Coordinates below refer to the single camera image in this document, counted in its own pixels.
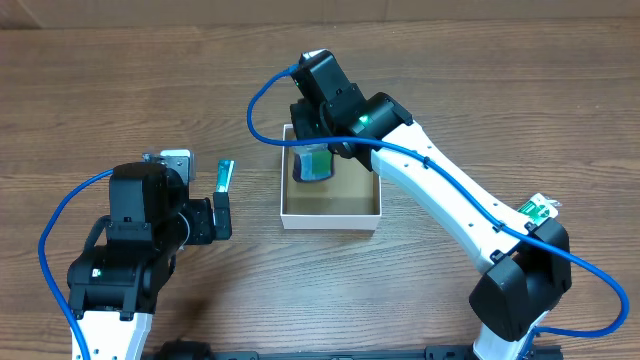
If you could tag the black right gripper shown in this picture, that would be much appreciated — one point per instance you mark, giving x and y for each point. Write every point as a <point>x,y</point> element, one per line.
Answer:
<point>310,115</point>

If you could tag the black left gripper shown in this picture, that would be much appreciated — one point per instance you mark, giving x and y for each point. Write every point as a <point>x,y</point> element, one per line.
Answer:
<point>200,209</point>

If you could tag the teal white small tube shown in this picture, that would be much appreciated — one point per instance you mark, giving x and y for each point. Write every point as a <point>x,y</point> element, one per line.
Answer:
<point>225,171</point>

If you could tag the clear purple liquid bottle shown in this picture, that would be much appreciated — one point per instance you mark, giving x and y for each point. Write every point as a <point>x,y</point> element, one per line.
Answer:
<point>312,163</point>

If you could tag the green white small packet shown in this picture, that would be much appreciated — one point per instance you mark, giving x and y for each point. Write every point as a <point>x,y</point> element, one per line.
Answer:
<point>539,208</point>

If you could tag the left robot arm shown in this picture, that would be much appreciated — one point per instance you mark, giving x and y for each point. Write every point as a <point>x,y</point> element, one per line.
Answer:
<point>130,253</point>

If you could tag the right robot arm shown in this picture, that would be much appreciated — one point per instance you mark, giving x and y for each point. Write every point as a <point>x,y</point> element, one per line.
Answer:
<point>519,283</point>

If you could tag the white cardboard box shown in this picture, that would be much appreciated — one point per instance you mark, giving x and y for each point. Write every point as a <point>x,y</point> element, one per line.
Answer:
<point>350,200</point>

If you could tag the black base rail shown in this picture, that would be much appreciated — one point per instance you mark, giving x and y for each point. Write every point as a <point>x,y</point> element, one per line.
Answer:
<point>191,350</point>

